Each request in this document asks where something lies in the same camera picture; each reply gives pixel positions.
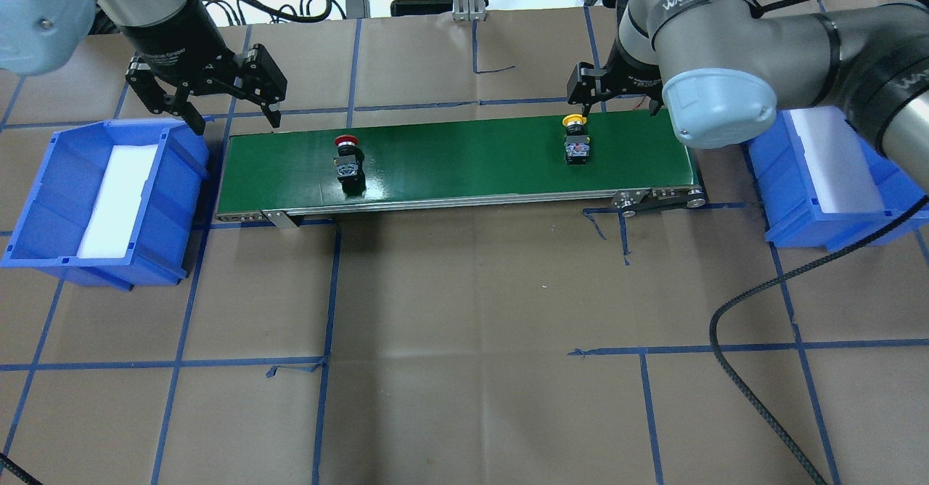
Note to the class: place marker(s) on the blue plastic bin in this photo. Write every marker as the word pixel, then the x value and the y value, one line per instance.
pixel 59 205
pixel 795 218

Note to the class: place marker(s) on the white foam pad bin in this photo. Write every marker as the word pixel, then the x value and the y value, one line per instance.
pixel 118 201
pixel 837 166

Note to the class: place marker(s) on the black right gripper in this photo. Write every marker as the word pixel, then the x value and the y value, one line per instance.
pixel 630 77

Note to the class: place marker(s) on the blue right plastic bin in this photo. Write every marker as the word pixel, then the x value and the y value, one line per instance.
pixel 795 218

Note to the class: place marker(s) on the red push button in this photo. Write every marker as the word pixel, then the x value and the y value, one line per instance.
pixel 349 165

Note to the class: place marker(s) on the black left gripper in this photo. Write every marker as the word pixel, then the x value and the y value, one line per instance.
pixel 165 29

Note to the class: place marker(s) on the yellow push button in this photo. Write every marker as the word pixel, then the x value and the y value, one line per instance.
pixel 577 144

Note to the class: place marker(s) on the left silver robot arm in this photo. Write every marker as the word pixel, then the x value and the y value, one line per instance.
pixel 40 36

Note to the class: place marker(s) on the white foam pad left bin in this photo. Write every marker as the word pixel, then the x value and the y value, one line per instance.
pixel 118 201

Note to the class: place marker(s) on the white foam pad right bin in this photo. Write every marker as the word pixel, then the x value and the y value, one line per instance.
pixel 837 166

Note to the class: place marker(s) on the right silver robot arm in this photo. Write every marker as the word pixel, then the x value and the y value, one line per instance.
pixel 723 69

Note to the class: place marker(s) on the black power adapter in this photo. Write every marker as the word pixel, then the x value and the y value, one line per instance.
pixel 357 9

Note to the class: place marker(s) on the blue left plastic bin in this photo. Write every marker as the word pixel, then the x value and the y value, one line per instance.
pixel 59 205

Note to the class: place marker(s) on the green conveyor belt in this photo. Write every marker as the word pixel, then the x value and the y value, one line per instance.
pixel 636 162

